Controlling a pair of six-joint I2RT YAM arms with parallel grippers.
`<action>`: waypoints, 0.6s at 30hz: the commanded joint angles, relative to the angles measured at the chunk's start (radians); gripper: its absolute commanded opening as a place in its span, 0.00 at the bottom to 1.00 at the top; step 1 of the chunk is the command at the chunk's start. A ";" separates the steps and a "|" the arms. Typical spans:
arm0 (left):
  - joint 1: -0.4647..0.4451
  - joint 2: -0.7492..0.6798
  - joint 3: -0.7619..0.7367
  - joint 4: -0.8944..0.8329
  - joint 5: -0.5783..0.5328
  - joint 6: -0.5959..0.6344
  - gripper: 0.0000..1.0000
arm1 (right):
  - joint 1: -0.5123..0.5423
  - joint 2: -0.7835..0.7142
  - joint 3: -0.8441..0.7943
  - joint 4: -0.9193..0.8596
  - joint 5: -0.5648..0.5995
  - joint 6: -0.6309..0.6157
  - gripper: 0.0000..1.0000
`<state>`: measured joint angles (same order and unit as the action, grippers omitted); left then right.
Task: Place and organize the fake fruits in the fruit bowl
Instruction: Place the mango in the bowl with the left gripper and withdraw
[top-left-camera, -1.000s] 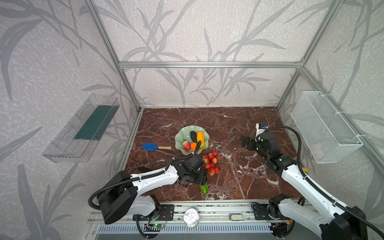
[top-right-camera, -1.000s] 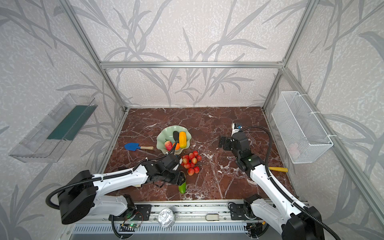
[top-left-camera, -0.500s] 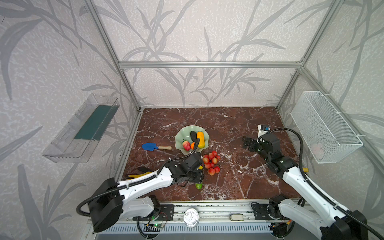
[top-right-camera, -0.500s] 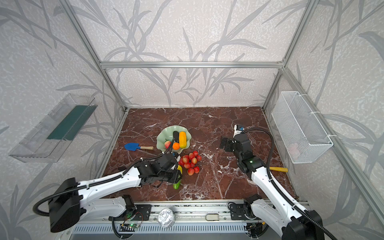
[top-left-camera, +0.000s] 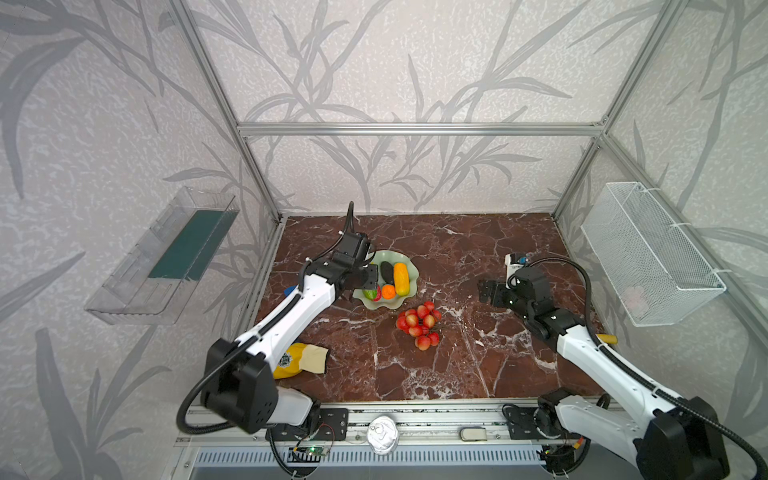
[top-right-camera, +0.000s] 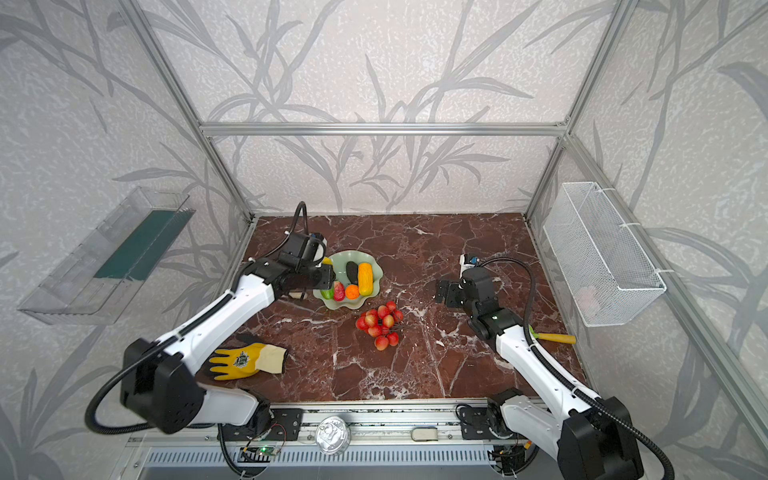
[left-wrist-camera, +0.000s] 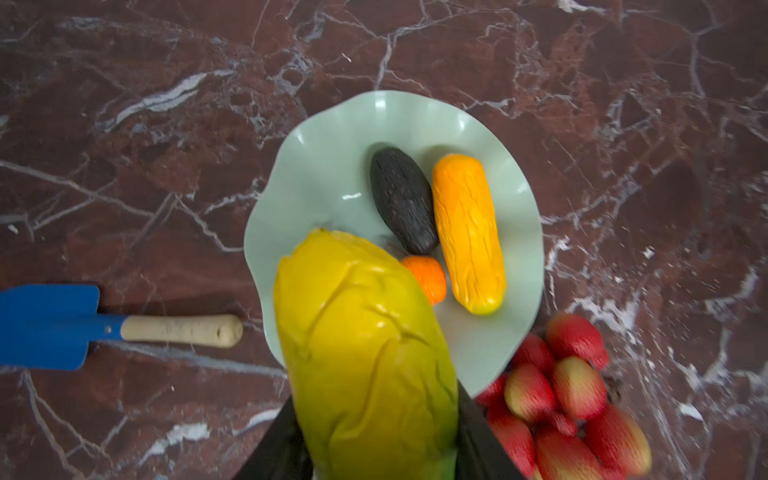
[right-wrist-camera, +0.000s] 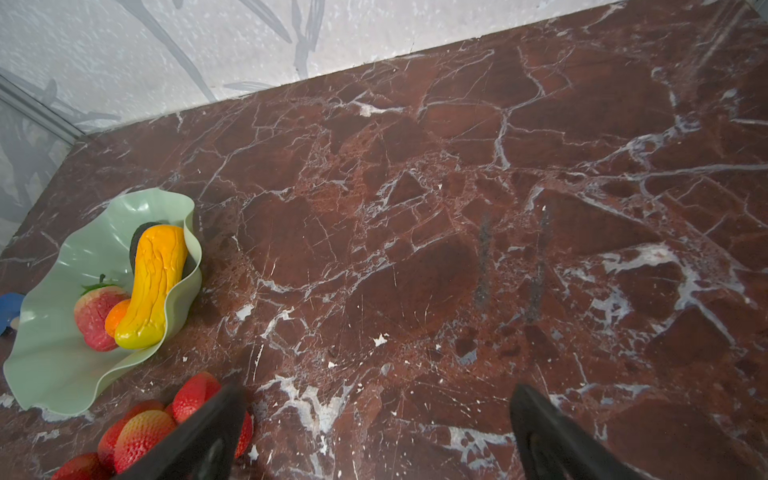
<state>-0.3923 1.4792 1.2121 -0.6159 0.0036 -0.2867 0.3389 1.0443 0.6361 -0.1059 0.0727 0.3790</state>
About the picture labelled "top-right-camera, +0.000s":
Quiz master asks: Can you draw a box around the small orange fake fruit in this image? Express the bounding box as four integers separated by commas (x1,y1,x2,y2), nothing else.
345,284,360,300

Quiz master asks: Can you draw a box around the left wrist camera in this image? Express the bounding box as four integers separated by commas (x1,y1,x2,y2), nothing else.
282,233,326,267

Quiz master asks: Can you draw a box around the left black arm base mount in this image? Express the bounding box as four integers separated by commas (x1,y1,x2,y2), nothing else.
222,404,304,442

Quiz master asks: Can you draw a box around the red fake strawberry apple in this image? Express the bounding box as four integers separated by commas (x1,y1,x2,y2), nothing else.
333,281,346,302

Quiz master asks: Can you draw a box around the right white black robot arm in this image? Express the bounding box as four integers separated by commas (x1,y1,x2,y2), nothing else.
434,255,676,479

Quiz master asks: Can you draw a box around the green spatula yellow handle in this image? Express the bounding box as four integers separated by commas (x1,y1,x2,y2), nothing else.
528,327,577,345

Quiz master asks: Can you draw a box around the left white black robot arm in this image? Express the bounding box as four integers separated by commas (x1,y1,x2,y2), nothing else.
84,227,335,435

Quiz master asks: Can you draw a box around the white wire mesh basket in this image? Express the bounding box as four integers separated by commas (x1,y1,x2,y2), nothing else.
543,182,667,327

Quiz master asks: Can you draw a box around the grey clip on rail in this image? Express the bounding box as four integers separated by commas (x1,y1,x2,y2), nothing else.
411,426,439,442

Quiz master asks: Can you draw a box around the dark avocado fake fruit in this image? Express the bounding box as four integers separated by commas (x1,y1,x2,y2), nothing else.
345,261,359,285

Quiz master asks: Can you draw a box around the round clear lid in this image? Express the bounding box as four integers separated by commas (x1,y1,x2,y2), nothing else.
315,416,351,456

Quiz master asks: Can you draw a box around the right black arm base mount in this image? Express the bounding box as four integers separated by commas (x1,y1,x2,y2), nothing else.
454,388,523,440

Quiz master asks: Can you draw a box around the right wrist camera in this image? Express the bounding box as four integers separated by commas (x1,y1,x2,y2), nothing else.
460,254,479,271

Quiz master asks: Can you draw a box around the red fake grape bunch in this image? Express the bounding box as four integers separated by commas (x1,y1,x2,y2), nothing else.
355,301,404,351

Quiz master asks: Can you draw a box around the light green scalloped fruit bowl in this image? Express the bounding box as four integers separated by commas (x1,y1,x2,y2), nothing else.
312,250,384,310

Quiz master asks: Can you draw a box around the aluminium front rail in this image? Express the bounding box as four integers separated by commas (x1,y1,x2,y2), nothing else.
125,400,631,448

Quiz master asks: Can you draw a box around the yellow fake squash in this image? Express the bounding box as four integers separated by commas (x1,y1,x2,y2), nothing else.
357,262,374,297

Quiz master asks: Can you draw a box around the clear plastic wall bin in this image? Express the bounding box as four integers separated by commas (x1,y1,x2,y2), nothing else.
18,187,195,325

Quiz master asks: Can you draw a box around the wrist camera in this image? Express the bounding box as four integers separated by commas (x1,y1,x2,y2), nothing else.
460,254,479,271
282,233,326,267

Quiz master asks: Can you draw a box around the green yellow fake mango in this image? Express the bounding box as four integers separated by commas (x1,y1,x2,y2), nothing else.
320,257,334,300

